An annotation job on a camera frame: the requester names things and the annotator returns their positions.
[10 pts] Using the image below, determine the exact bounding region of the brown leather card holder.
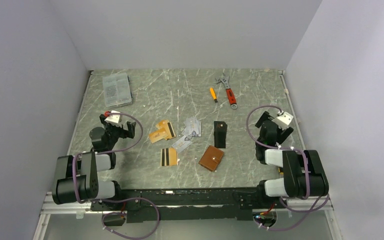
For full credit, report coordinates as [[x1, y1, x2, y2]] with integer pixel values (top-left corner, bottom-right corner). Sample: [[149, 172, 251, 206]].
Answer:
[[198, 145, 224, 172]]

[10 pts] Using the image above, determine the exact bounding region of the gold card stack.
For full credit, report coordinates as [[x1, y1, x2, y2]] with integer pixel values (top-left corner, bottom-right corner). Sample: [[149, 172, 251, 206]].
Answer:
[[148, 119, 177, 143]]

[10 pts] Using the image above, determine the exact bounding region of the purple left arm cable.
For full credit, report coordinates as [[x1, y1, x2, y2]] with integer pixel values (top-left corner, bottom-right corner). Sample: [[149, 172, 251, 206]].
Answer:
[[72, 111, 161, 240]]

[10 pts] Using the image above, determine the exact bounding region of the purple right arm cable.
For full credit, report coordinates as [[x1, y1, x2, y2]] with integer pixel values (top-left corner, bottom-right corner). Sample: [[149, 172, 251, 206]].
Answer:
[[245, 105, 330, 232]]

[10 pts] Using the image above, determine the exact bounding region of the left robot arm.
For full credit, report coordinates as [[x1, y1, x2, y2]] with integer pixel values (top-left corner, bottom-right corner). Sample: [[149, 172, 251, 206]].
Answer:
[[51, 111, 138, 210]]

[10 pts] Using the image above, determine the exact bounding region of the gold card with stripes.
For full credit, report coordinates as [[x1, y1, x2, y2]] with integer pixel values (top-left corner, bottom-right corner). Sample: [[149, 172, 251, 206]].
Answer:
[[160, 147, 178, 167]]

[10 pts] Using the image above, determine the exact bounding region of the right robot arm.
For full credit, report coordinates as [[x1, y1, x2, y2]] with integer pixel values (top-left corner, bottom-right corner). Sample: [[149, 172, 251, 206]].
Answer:
[[255, 111, 329, 208]]

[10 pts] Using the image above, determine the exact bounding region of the black card wallet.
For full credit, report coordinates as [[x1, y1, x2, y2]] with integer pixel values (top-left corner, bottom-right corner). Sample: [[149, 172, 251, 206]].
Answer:
[[213, 121, 228, 149]]

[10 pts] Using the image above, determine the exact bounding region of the red adjustable wrench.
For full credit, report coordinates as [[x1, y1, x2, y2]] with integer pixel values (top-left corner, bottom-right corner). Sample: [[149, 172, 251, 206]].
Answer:
[[215, 73, 238, 110]]

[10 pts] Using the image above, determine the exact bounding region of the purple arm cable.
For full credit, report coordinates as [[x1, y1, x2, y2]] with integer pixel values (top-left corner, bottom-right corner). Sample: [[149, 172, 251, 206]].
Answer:
[[245, 105, 330, 232], [72, 111, 161, 240]]

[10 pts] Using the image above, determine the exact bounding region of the orange handle screwdriver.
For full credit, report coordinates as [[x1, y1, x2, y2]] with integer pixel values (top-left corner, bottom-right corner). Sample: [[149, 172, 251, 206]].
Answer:
[[209, 87, 219, 106]]

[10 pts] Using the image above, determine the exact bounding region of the clear plastic parts box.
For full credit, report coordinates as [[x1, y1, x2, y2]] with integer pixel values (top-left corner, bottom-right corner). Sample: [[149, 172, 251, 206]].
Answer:
[[102, 72, 133, 107]]

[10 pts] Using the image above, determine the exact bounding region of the black aluminium base frame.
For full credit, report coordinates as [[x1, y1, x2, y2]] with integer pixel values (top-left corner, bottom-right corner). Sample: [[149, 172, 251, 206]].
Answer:
[[39, 180, 334, 223]]

